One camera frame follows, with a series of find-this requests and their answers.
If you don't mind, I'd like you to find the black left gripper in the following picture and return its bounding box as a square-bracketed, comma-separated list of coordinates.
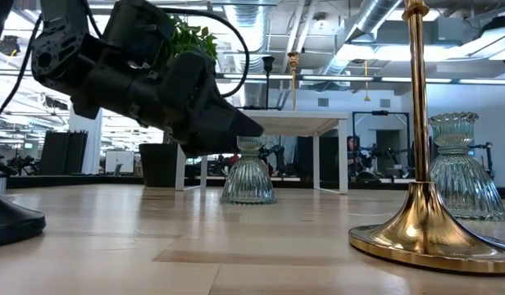
[71, 49, 264, 157]

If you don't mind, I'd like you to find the ribbed glass candle holder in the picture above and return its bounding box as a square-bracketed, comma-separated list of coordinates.
[219, 135, 278, 206]
[427, 111, 505, 222]

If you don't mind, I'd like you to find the black candlestick holder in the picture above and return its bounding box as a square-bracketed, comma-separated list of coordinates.
[243, 56, 281, 111]
[0, 161, 47, 249]

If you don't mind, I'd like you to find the gold candlestick holder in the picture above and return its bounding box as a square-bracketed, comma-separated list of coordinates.
[348, 0, 505, 275]
[285, 51, 302, 111]

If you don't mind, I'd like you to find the black plant pot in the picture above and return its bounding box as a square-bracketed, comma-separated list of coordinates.
[138, 143, 180, 188]

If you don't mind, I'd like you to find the green artificial plant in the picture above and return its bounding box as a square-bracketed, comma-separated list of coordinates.
[168, 14, 219, 61]

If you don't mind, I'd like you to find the person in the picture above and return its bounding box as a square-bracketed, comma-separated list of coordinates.
[345, 135, 362, 178]

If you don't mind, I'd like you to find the hanging gold pendant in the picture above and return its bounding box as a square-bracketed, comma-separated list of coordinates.
[362, 61, 371, 102]

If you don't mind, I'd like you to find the black cabinet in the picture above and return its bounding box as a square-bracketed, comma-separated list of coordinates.
[39, 129, 89, 176]

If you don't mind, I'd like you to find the black camera cable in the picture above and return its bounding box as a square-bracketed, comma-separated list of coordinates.
[162, 6, 252, 99]

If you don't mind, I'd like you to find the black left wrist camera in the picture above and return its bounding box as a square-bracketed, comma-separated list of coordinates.
[102, 0, 175, 69]

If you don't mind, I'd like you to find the black aluminium table frame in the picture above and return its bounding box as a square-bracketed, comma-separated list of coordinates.
[6, 175, 505, 190]

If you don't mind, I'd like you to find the black background station frame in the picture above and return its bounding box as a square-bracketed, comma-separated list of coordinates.
[352, 110, 412, 184]

